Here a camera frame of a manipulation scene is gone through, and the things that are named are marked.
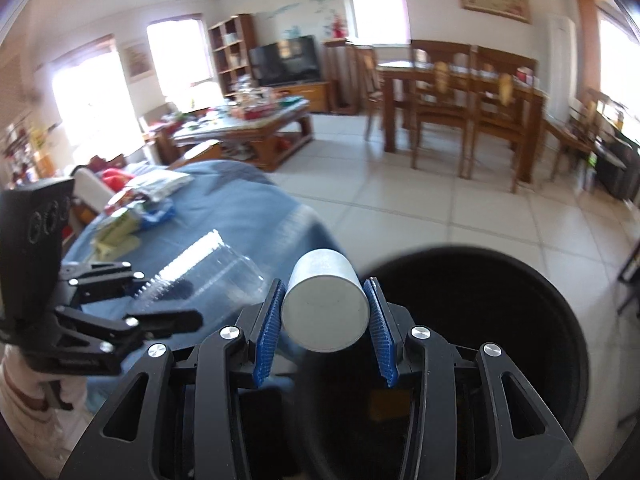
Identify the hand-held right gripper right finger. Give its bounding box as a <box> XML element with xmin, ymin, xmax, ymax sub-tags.
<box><xmin>363</xmin><ymin>277</ymin><xmax>590</xmax><ymax>480</ymax></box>

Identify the black trash bin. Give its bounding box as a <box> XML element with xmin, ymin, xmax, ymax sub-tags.
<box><xmin>287</xmin><ymin>242</ymin><xmax>590</xmax><ymax>480</ymax></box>

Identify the white seat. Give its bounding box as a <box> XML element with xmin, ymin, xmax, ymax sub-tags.
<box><xmin>72</xmin><ymin>167</ymin><xmax>126</xmax><ymax>211</ymax></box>

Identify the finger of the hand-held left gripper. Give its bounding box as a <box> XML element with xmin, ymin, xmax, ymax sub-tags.
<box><xmin>20</xmin><ymin>305</ymin><xmax>204</xmax><ymax>377</ymax></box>
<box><xmin>59</xmin><ymin>259</ymin><xmax>147</xmax><ymax>307</ymax></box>

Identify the person's left forearm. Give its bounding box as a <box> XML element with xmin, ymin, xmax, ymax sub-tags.
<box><xmin>0</xmin><ymin>345</ymin><xmax>101</xmax><ymax>480</ymax></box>

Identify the blue packet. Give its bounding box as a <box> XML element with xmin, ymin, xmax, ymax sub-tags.
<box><xmin>140</xmin><ymin>200</ymin><xmax>177</xmax><ymax>231</ymax></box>

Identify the wooden coffee table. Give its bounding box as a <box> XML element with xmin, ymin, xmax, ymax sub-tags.
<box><xmin>155</xmin><ymin>100</ymin><xmax>315</xmax><ymax>171</ymax></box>

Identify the wooden bookshelf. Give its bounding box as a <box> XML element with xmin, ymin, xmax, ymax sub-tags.
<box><xmin>207</xmin><ymin>13</ymin><xmax>258</xmax><ymax>98</ymax></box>

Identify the blue tablecloth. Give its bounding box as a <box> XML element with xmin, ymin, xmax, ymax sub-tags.
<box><xmin>60</xmin><ymin>159</ymin><xmax>351</xmax><ymax>411</ymax></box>

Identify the bright window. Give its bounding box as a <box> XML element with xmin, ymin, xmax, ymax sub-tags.
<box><xmin>575</xmin><ymin>0</ymin><xmax>640</xmax><ymax>126</ymax></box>
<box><xmin>350</xmin><ymin>0</ymin><xmax>411</xmax><ymax>45</ymax></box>
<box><xmin>47</xmin><ymin>35</ymin><xmax>146</xmax><ymax>161</ymax></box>
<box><xmin>146</xmin><ymin>14</ymin><xmax>213</xmax><ymax>98</ymax></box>

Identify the red cloth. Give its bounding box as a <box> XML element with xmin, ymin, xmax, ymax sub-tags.
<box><xmin>99</xmin><ymin>169</ymin><xmax>135</xmax><ymax>192</ymax></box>

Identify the wooden dining table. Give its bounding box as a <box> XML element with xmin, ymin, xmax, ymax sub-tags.
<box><xmin>376</xmin><ymin>60</ymin><xmax>547</xmax><ymax>183</ymax></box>

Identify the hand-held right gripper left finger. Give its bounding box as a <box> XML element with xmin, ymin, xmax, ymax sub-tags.
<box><xmin>59</xmin><ymin>278</ymin><xmax>287</xmax><ymax>480</ymax></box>

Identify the clear plastic cup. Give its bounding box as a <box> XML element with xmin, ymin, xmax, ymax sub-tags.
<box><xmin>131</xmin><ymin>230</ymin><xmax>268</xmax><ymax>321</ymax></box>

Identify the wooden television stand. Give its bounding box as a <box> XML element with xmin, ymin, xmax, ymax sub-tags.
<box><xmin>270</xmin><ymin>81</ymin><xmax>333</xmax><ymax>113</ymax></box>

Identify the white green packet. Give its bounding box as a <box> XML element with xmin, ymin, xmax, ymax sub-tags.
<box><xmin>131</xmin><ymin>170</ymin><xmax>194</xmax><ymax>202</ymax></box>

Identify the black furniture leg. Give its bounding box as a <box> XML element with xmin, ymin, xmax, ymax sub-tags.
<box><xmin>617</xmin><ymin>240</ymin><xmax>640</xmax><ymax>316</ymax></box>

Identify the silver metal can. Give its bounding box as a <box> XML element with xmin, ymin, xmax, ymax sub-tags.
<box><xmin>280</xmin><ymin>248</ymin><xmax>371</xmax><ymax>353</ymax></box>

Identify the wooden dining chair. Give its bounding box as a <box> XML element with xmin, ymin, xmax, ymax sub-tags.
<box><xmin>542</xmin><ymin>90</ymin><xmax>608</xmax><ymax>191</ymax></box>
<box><xmin>462</xmin><ymin>45</ymin><xmax>540</xmax><ymax>193</ymax></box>
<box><xmin>410</xmin><ymin>40</ymin><xmax>473</xmax><ymax>171</ymax></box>
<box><xmin>357</xmin><ymin>45</ymin><xmax>388</xmax><ymax>141</ymax></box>

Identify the dark grey armchair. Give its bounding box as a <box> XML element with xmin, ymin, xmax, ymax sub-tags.
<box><xmin>592</xmin><ymin>130</ymin><xmax>640</xmax><ymax>201</ymax></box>

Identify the small framed picture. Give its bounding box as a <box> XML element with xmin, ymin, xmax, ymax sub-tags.
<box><xmin>121</xmin><ymin>41</ymin><xmax>153</xmax><ymax>83</ymax></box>

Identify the black television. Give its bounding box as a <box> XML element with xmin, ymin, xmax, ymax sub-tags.
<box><xmin>248</xmin><ymin>35</ymin><xmax>322</xmax><ymax>88</ymax></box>

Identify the pile of tabletop items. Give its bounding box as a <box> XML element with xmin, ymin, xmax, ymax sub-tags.
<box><xmin>175</xmin><ymin>77</ymin><xmax>308</xmax><ymax>133</ymax></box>

